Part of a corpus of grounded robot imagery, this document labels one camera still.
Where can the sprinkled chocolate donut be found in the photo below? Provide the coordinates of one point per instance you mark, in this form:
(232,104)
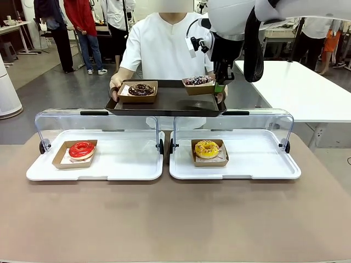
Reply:
(200,90)

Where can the person's right forearm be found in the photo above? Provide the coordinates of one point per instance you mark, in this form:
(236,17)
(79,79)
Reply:
(122,74)

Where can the bystander in dark clothes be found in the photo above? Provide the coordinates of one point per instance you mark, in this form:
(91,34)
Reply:
(59,38)

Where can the white cylindrical column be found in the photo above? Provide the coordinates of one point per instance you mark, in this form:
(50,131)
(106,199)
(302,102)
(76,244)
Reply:
(8,93)

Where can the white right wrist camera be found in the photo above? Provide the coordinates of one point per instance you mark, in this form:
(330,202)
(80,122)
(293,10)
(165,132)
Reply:
(193,46)

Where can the person in white shirt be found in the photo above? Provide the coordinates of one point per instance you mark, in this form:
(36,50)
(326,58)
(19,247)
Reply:
(161,46)

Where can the yellow glazed donut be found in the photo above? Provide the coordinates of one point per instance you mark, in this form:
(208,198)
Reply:
(209,163)

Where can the black tripod pole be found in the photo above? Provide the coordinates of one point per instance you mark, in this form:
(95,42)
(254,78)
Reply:
(297,41)

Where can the black background chair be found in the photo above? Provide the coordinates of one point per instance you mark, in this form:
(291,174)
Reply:
(42,35)

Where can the person's right hand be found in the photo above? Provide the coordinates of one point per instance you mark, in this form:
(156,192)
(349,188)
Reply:
(115,87)

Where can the clear display lid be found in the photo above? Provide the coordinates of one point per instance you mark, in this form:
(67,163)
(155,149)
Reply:
(246,122)
(96,122)

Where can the brown serving tray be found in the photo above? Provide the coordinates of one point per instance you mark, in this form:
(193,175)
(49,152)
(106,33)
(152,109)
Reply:
(175,104)

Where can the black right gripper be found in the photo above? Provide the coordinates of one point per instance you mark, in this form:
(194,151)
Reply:
(225,50)

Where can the white display tray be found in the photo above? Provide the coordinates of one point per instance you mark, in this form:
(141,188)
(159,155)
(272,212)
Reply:
(252,164)
(123,164)

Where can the yellow sprinkled donut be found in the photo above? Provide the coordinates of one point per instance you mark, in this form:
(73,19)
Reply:
(207,149)

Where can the white side table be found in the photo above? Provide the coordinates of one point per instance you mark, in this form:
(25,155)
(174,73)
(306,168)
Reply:
(296,87)

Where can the red glazed donut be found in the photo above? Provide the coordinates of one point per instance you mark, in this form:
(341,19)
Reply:
(59,163)
(81,150)

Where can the bystander in orange shorts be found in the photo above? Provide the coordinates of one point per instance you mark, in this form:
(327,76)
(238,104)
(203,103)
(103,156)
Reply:
(331,42)

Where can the bystander in red top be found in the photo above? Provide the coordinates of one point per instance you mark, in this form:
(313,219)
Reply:
(85,33)

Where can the grey stool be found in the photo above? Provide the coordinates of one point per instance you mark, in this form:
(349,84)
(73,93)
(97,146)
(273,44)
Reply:
(8,52)

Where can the person's left hand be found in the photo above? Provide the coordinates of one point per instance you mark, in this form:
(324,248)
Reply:
(220,97)

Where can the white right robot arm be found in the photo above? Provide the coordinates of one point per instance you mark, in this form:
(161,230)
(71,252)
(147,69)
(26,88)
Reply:
(233,16)

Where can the bystander in white top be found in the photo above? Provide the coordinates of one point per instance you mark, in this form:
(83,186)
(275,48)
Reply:
(118,16)

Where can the background workbench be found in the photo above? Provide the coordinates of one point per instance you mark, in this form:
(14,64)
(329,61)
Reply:
(279,38)

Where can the white background desk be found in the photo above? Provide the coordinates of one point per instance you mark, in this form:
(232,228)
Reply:
(16,26)

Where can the chocolate glazed donut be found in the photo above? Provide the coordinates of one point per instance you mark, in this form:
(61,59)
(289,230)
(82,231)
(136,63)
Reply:
(137,99)

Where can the bystander white shirt black trousers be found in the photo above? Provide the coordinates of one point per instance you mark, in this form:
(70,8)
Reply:
(312,35)

